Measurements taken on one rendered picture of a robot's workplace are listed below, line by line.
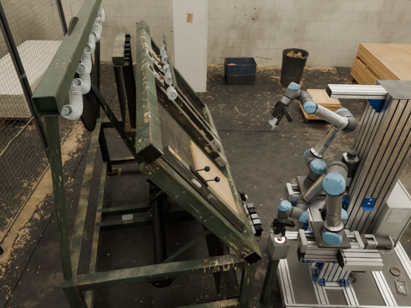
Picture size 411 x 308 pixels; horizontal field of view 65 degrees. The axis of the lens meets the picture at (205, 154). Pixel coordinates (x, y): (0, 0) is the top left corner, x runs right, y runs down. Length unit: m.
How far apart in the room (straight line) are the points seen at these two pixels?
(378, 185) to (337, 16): 5.69
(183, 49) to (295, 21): 2.66
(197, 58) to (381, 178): 4.36
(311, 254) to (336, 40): 6.00
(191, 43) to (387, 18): 4.25
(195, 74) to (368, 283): 4.42
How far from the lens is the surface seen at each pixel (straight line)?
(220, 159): 2.98
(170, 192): 1.82
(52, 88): 1.57
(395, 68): 6.33
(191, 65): 6.11
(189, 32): 5.91
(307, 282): 3.20
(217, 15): 7.28
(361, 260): 2.52
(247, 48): 7.52
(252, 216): 2.80
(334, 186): 1.93
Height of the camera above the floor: 2.83
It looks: 37 degrees down
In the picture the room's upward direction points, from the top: 1 degrees clockwise
